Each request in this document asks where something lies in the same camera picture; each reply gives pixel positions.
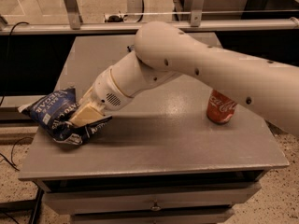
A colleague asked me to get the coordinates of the grey lower drawer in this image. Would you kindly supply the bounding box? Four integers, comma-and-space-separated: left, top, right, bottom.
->
71, 208, 234, 224

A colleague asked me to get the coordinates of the white power strip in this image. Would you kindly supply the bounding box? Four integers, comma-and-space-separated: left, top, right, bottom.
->
104, 14, 127, 23

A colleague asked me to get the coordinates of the black floor cable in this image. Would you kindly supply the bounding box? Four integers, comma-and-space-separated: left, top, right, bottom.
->
0, 136, 35, 172

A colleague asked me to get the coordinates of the right metal bracket post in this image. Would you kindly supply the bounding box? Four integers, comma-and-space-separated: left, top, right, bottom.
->
190, 0, 205, 27

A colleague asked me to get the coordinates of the left metal bracket post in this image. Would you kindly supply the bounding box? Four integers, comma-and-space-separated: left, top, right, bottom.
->
64, 0, 82, 30

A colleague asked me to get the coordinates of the blue potato chip bag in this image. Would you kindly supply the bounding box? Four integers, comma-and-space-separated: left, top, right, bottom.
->
18, 88, 112, 146

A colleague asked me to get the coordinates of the grey upper drawer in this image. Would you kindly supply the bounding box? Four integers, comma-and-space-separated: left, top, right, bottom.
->
43, 182, 261, 215

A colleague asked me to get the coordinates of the metal drawer knob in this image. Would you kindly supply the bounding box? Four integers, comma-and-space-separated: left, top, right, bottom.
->
150, 203, 162, 212

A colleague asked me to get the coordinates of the grey drawer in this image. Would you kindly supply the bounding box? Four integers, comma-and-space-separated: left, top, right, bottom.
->
43, 182, 261, 215
71, 208, 234, 224

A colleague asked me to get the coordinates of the metal window frame rail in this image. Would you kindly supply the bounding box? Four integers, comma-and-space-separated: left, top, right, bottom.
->
0, 17, 299, 35

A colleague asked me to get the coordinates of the red coca-cola can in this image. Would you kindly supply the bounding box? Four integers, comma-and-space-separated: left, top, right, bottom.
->
206, 90, 237, 125

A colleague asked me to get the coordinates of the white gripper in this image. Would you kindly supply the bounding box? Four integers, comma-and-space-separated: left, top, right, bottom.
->
69, 67, 133, 127

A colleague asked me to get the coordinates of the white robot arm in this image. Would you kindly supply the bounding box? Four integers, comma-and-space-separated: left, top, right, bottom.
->
70, 21, 299, 136

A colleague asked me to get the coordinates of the dark blue rxbar wrapper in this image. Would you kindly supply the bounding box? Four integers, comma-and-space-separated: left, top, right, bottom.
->
127, 45, 135, 52

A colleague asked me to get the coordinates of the metal bracket post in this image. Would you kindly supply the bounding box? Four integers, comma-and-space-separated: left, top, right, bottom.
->
64, 0, 82, 30
190, 0, 205, 27

